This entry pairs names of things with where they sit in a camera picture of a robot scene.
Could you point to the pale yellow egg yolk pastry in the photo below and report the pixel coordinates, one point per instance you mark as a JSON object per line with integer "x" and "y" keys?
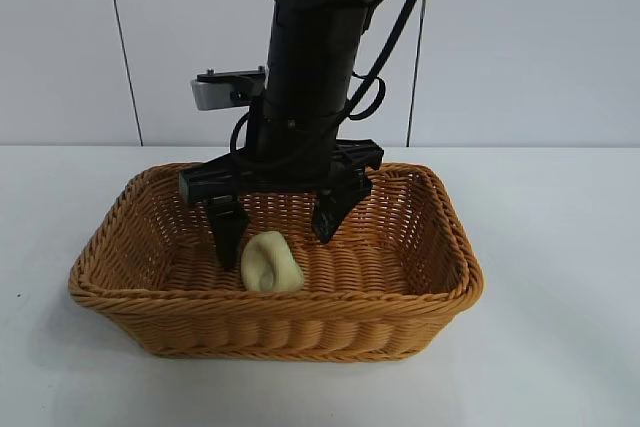
{"x": 272, "y": 264}

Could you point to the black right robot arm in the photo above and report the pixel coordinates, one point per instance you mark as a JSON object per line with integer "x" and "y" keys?
{"x": 315, "y": 37}

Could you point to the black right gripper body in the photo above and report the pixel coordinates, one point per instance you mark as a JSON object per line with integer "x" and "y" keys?
{"x": 290, "y": 157}

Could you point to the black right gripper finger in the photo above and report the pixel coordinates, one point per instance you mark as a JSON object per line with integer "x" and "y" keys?
{"x": 227, "y": 232}
{"x": 335, "y": 207}

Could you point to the brown woven wicker basket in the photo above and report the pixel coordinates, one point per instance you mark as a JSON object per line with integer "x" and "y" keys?
{"x": 300, "y": 322}

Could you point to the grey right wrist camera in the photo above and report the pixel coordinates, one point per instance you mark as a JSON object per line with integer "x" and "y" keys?
{"x": 215, "y": 94}

